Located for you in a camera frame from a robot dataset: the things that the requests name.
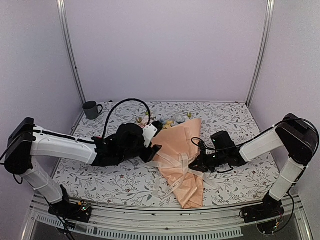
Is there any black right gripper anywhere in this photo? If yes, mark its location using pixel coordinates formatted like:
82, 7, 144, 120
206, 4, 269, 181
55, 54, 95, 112
189, 150, 227, 173

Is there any white lace ribbon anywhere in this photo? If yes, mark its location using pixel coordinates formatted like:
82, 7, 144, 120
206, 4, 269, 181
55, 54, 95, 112
146, 153, 219, 200

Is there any beige wrapping paper sheet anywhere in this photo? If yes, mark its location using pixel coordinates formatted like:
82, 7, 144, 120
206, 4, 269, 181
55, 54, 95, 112
149, 118, 204, 209

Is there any pale pink white flower stem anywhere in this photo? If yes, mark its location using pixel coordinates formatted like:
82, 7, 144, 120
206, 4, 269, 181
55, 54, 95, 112
135, 111, 155, 128

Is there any blue fake flower stem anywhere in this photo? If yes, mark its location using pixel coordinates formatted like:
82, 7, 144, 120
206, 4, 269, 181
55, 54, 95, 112
159, 114, 186, 126

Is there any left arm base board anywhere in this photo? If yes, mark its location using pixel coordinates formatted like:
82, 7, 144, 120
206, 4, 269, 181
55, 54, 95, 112
48, 200, 92, 223

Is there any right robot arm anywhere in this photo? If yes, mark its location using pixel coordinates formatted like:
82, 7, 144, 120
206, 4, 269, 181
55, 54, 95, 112
189, 113, 320, 218

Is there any right arm base board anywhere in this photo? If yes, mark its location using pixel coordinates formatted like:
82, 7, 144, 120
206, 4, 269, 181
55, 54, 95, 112
239, 203, 285, 235

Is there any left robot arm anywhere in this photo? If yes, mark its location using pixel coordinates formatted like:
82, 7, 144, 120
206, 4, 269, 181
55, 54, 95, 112
1, 117, 162, 217

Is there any dark grey mug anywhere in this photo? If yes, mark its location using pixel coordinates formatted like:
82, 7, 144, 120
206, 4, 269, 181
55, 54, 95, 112
82, 100, 103, 120

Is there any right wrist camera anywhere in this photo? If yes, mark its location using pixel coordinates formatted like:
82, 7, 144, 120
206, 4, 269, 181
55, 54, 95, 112
198, 142, 208, 157

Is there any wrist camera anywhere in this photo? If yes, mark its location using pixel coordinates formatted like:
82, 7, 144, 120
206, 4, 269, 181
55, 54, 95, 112
198, 142, 208, 157
142, 123, 158, 148

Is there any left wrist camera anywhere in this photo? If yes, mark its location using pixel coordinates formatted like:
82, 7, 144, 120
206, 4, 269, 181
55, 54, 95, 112
142, 123, 158, 148

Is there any left aluminium frame post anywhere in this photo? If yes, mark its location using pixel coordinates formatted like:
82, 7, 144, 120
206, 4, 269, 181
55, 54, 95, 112
56, 0, 86, 104

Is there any aluminium frame post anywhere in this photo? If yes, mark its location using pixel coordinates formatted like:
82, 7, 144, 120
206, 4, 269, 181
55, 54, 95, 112
245, 0, 275, 108
56, 0, 86, 104

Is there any right aluminium frame post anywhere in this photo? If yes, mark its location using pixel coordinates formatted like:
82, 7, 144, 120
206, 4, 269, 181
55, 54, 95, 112
245, 0, 275, 108

